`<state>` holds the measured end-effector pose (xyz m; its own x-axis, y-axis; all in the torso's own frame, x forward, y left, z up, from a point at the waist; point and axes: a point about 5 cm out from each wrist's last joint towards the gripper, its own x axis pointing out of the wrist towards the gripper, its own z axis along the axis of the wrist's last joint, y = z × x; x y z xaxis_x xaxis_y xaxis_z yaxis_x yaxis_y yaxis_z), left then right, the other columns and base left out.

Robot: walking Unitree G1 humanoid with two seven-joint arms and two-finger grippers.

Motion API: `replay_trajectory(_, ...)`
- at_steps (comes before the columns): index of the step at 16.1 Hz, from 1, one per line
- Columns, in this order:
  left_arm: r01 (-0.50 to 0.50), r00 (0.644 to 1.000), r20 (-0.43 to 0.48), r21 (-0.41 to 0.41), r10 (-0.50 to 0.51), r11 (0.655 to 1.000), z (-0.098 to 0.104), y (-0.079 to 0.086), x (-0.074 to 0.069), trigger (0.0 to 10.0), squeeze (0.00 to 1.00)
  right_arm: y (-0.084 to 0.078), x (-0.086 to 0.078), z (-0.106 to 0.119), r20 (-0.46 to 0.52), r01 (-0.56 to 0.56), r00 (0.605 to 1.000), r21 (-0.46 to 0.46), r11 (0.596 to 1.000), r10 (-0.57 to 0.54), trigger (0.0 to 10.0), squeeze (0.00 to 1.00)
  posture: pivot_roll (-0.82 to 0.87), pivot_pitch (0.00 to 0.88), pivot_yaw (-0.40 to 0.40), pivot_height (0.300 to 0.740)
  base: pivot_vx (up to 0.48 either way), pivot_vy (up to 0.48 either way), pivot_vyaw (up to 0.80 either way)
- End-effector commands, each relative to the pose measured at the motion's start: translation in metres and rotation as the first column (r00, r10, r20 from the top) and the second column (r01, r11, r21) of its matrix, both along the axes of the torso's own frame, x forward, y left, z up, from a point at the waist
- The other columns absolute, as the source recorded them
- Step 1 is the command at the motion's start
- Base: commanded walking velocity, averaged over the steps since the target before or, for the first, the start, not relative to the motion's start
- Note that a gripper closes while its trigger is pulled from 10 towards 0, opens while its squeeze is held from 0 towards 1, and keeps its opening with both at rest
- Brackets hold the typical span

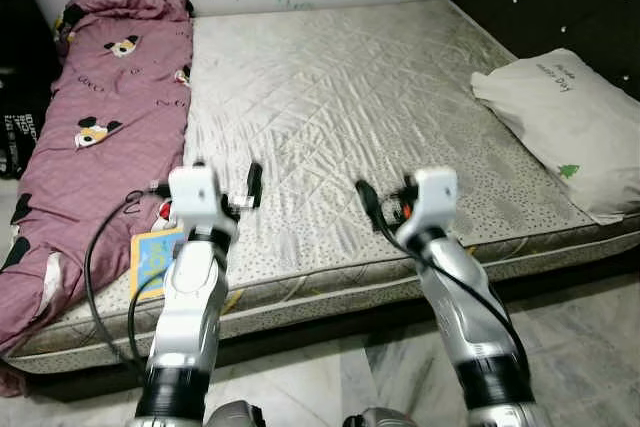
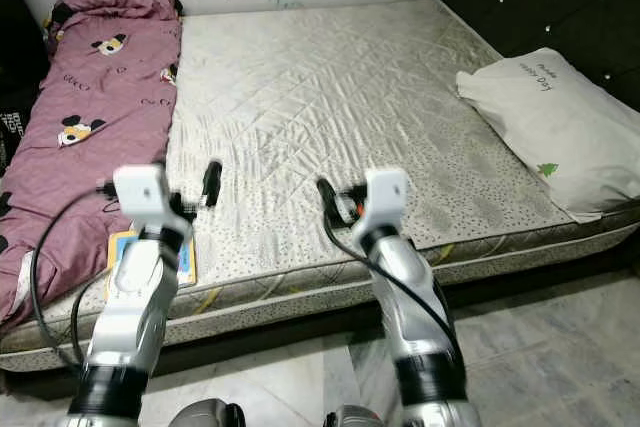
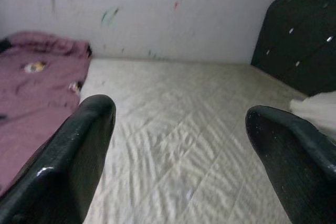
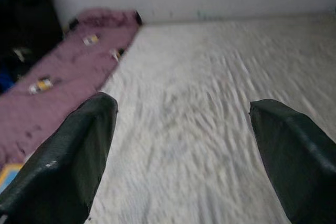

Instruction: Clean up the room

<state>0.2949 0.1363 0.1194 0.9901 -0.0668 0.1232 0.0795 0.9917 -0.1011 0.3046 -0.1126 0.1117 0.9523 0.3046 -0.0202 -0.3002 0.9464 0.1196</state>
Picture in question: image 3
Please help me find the white pillow with handwriting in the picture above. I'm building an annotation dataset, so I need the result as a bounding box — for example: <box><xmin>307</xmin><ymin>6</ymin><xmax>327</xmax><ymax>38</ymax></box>
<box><xmin>288</xmin><ymin>91</ymin><xmax>336</xmax><ymax>143</ymax></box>

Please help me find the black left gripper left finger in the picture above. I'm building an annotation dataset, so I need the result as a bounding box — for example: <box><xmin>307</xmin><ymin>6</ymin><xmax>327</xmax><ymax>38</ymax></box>
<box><xmin>0</xmin><ymin>94</ymin><xmax>117</xmax><ymax>224</ymax></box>

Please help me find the dark tufted bed headboard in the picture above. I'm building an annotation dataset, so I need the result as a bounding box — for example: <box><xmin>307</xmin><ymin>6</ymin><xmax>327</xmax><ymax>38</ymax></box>
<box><xmin>250</xmin><ymin>0</ymin><xmax>336</xmax><ymax>98</ymax></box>

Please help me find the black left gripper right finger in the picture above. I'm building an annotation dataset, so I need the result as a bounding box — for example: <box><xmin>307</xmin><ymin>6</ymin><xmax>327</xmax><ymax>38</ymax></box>
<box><xmin>245</xmin><ymin>105</ymin><xmax>336</xmax><ymax>224</ymax></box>

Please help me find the pink cartoon print blanket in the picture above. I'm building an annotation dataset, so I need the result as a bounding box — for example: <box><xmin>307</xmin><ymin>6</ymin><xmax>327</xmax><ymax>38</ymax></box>
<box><xmin>0</xmin><ymin>31</ymin><xmax>92</xmax><ymax>197</ymax></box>

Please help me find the grey quilted mattress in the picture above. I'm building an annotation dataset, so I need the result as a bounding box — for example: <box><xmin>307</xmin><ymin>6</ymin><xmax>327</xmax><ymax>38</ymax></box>
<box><xmin>76</xmin><ymin>57</ymin><xmax>313</xmax><ymax>224</ymax></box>

